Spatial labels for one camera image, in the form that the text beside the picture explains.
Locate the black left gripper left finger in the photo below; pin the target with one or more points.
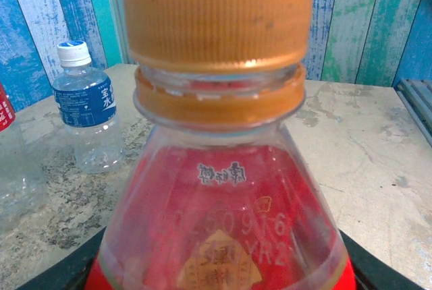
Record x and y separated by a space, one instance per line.
67 269

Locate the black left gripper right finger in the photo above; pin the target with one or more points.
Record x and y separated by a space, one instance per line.
371 269

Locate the clear bottle with red label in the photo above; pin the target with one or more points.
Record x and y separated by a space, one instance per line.
17 175

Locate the small clear bottle blue label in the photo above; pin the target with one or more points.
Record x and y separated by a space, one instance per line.
91 141

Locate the red tea bottle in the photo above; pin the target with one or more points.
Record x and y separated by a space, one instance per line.
219 209

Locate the blue and white bottle cap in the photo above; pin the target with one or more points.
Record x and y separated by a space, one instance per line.
74 54

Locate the orange bottle cap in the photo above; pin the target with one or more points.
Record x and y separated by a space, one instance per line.
216 17

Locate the aluminium table edge rail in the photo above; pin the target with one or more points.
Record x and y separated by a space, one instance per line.
418 108

